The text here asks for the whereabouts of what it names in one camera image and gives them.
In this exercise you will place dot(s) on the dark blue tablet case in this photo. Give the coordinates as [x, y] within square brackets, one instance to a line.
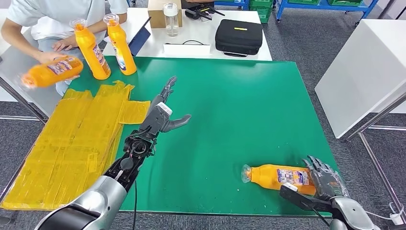
[140, 38]

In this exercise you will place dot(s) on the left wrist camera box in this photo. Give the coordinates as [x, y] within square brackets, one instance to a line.
[157, 117]

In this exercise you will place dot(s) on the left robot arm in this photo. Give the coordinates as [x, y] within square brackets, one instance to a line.
[120, 177]

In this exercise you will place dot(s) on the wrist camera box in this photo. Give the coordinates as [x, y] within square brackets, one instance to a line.
[301, 196]
[157, 117]

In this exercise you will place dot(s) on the brown cardboard box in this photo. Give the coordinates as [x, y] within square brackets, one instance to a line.
[157, 14]

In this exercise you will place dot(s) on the green plastic crate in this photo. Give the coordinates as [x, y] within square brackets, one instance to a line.
[304, 1]
[261, 15]
[260, 3]
[345, 2]

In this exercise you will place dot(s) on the black remote controller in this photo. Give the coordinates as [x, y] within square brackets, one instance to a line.
[198, 12]

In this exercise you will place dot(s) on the person's right forearm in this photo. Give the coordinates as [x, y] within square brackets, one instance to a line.
[19, 41]

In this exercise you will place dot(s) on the white table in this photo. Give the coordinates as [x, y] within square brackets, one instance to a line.
[358, 76]
[196, 31]
[19, 76]

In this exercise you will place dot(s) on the person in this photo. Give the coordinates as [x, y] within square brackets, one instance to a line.
[196, 1]
[54, 16]

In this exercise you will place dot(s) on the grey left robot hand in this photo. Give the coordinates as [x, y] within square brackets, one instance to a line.
[165, 109]

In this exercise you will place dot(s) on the metal table leg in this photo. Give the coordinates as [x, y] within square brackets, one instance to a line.
[22, 100]

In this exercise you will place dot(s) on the flat white box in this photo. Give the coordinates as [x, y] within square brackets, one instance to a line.
[187, 50]

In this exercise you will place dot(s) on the person's left hand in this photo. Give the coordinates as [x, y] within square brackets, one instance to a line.
[65, 44]

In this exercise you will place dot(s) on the clear bottle with white lid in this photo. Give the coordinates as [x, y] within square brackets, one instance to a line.
[171, 23]

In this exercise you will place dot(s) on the orange detergent bottle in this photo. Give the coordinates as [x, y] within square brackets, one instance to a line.
[119, 41]
[52, 73]
[90, 47]
[269, 176]

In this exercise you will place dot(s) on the black carry case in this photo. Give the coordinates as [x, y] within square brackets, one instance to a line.
[238, 37]

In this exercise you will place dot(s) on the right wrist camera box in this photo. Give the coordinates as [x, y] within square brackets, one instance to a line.
[301, 196]

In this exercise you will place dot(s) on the yellow taped plastic sheet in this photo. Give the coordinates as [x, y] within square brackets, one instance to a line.
[63, 152]

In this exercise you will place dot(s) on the person's right hand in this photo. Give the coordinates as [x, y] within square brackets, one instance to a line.
[50, 58]

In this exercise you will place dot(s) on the person's left forearm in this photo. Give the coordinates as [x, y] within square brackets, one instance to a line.
[108, 22]

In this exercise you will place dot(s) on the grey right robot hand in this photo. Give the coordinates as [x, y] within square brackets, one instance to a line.
[326, 182]

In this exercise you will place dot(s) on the green table board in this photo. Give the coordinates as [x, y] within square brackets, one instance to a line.
[238, 111]

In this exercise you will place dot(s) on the blue wheeled rack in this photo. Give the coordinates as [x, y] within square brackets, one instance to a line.
[320, 7]
[233, 3]

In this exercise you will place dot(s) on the metal table frame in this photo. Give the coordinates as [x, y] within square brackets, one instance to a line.
[380, 115]

